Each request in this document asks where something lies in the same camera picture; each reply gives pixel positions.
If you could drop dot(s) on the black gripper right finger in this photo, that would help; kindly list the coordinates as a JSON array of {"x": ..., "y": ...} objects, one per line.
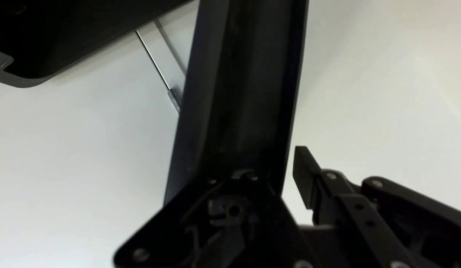
[{"x": 368, "y": 213}]

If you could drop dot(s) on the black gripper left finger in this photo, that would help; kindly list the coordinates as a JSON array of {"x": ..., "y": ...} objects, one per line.
[{"x": 180, "y": 228}]

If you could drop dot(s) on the black wheeled bin body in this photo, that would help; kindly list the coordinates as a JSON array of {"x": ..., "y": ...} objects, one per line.
[{"x": 67, "y": 34}]

